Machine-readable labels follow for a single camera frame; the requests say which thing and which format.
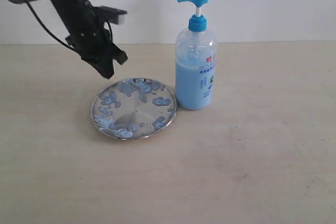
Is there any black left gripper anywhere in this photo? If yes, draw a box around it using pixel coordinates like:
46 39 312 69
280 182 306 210
51 0 128 79

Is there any blue pump soap bottle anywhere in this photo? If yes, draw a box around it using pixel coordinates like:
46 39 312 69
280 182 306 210
175 0 217 111

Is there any round metal plate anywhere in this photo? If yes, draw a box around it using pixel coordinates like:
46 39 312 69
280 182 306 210
91 78 177 140

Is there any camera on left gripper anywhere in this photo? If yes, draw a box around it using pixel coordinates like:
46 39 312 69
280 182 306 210
94 6 128 25

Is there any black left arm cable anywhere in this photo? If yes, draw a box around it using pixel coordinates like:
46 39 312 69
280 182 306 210
14 0 79 54

